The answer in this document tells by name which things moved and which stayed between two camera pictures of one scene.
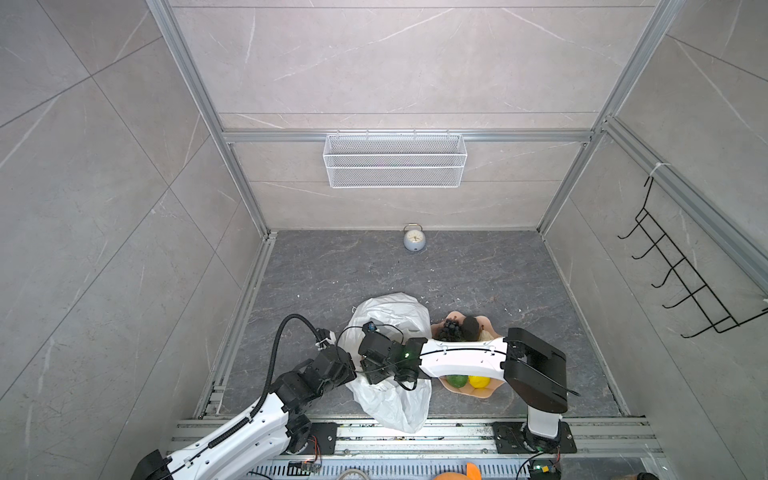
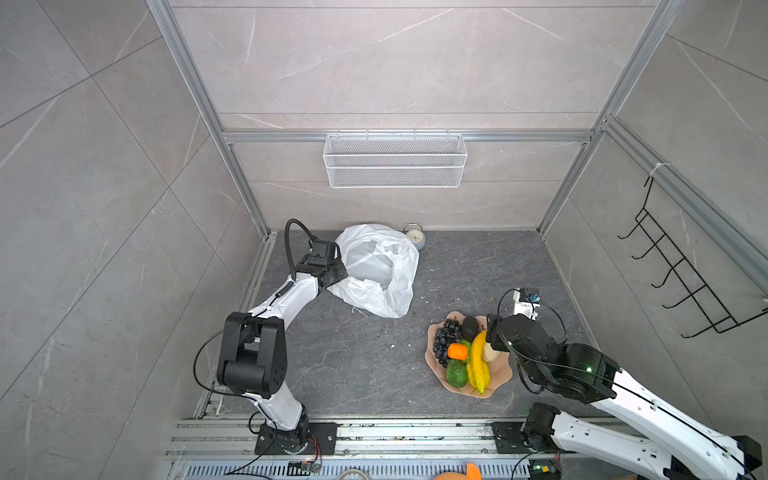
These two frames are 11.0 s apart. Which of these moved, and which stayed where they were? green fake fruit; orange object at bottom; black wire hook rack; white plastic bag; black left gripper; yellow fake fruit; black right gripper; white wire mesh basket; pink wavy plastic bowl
Moved: black right gripper; white plastic bag; black left gripper
Stayed: black wire hook rack; yellow fake fruit; orange object at bottom; green fake fruit; pink wavy plastic bowl; white wire mesh basket
